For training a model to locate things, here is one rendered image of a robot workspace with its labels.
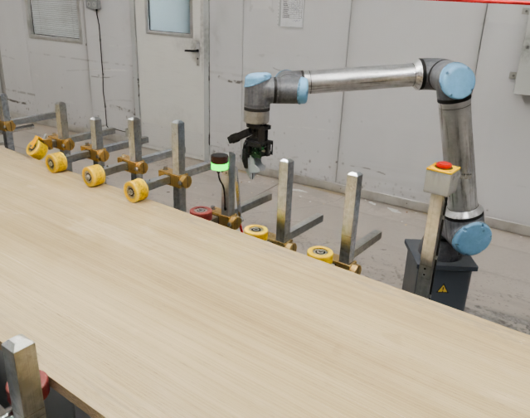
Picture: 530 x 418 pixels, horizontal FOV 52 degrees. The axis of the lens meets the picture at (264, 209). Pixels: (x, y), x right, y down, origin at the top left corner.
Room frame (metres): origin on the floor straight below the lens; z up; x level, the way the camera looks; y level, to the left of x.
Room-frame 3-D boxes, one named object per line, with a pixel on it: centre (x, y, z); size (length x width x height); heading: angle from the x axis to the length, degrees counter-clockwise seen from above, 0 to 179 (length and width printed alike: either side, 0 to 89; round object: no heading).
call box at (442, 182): (1.41, -0.48, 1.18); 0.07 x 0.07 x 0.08; 54
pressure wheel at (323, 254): (1.51, -0.18, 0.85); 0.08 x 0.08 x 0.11
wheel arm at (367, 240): (1.67, -0.29, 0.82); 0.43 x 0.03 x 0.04; 144
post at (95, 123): (2.31, 0.74, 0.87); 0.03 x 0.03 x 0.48; 54
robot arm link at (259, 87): (1.89, 0.04, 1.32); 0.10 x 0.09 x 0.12; 97
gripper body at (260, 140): (1.89, 0.03, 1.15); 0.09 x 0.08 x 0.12; 54
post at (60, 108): (2.46, 0.94, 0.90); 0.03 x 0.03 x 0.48; 54
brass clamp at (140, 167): (2.17, 0.56, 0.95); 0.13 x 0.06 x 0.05; 54
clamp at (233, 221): (1.88, 0.15, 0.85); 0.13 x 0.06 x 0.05; 54
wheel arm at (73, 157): (2.38, 0.73, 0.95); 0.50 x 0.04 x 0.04; 144
